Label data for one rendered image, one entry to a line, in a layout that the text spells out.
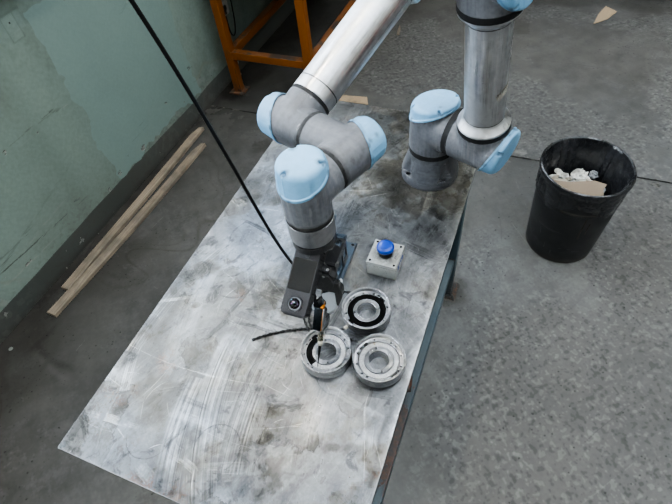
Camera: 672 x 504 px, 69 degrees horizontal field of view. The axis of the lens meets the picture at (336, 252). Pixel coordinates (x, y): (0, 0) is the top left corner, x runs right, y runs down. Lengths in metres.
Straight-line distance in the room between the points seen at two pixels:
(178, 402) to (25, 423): 1.25
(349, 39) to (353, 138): 0.19
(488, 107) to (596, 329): 1.26
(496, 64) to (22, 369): 2.07
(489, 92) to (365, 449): 0.72
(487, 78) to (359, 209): 0.46
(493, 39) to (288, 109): 0.39
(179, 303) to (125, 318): 1.11
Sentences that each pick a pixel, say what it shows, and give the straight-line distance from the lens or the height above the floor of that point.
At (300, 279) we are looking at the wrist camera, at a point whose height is 1.08.
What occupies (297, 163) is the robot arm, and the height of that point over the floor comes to 1.29.
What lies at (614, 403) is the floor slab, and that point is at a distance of 2.01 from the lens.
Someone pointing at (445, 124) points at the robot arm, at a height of 1.00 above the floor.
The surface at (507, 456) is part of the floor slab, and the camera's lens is 1.84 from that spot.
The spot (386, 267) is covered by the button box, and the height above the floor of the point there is 0.84.
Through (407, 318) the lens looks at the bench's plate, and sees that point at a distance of 1.08.
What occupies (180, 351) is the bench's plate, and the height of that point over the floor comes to 0.80.
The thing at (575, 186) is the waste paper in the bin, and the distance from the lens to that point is 2.10.
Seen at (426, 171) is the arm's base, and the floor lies 0.86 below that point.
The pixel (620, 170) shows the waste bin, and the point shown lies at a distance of 2.20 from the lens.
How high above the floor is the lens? 1.72
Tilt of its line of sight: 51 degrees down
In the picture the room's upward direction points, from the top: 8 degrees counter-clockwise
